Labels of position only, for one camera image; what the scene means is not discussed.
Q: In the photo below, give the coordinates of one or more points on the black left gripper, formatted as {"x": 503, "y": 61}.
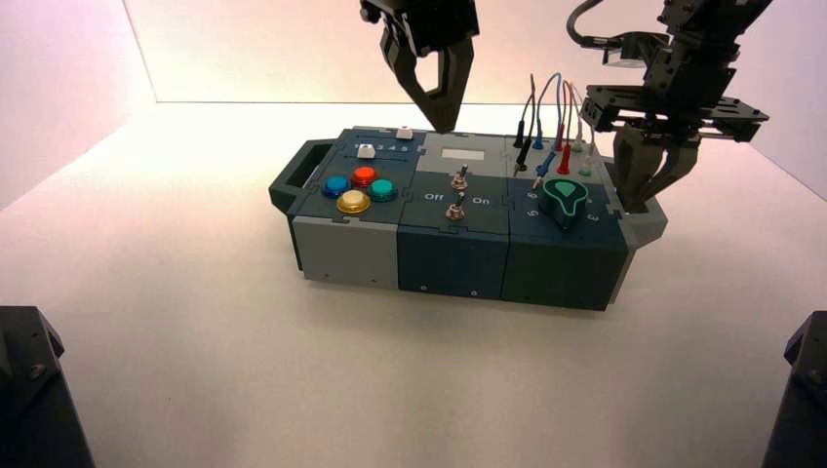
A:
{"x": 433, "y": 22}

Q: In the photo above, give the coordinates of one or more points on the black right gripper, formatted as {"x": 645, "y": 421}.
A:
{"x": 685, "y": 103}

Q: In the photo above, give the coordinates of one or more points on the metal toggle switch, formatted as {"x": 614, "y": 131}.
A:
{"x": 460, "y": 179}
{"x": 455, "y": 210}

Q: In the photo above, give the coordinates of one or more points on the dark green grey control box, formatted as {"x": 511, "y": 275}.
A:
{"x": 452, "y": 258}

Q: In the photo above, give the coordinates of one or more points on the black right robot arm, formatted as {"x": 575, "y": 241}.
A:
{"x": 711, "y": 26}

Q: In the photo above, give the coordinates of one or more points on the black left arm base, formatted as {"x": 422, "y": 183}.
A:
{"x": 32, "y": 400}

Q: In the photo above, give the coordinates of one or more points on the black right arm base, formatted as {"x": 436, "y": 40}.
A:
{"x": 804, "y": 400}

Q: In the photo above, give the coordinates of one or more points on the white slider cap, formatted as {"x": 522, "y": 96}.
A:
{"x": 366, "y": 151}
{"x": 404, "y": 133}

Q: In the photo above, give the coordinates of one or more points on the small white display window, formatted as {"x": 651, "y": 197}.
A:
{"x": 462, "y": 155}

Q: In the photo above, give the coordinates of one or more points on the green rotary knob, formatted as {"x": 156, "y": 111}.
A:
{"x": 564, "y": 200}

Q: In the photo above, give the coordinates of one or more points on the red round push button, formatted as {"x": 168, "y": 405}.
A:
{"x": 364, "y": 175}

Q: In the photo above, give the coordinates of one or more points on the teal round push button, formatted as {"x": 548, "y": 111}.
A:
{"x": 382, "y": 189}

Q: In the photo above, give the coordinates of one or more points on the blue round push button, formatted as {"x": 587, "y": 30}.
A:
{"x": 336, "y": 186}

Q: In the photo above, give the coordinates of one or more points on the yellow round push button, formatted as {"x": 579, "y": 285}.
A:
{"x": 353, "y": 201}

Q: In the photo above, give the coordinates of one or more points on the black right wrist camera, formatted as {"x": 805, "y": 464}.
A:
{"x": 630, "y": 51}

